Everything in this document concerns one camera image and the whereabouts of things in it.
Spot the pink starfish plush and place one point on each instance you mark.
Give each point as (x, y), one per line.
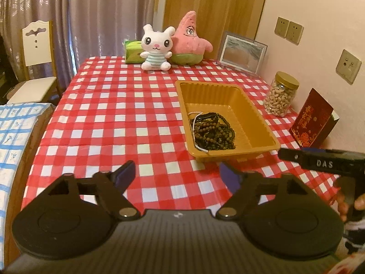
(188, 41)

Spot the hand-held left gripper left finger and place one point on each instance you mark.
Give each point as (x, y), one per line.
(125, 174)

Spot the beige wall socket with switch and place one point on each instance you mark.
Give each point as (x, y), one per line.
(348, 66)

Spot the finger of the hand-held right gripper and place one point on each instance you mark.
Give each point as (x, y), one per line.
(290, 155)
(312, 149)

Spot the clear picture frame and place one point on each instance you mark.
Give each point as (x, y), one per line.
(242, 54)

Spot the grey curtain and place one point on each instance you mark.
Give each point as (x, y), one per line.
(94, 14)

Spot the dark storage rack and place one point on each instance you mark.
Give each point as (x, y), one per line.
(5, 71)

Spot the red checked tablecloth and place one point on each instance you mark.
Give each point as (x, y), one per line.
(114, 125)

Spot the white wooden chair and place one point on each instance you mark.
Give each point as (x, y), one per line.
(37, 48)

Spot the red gift box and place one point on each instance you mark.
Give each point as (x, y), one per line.
(309, 118)

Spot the wooden door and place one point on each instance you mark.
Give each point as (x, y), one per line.
(214, 2)

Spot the yellow plastic tray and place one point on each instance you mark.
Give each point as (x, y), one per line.
(216, 97)

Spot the white bunny plush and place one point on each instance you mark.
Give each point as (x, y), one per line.
(155, 48)

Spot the person's right hand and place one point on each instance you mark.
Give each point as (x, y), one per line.
(341, 202)

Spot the nut jar with gold lid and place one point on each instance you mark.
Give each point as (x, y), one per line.
(279, 97)

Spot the green tissue pack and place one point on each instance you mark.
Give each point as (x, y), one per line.
(133, 52)

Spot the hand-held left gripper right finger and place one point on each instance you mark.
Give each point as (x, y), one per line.
(229, 177)

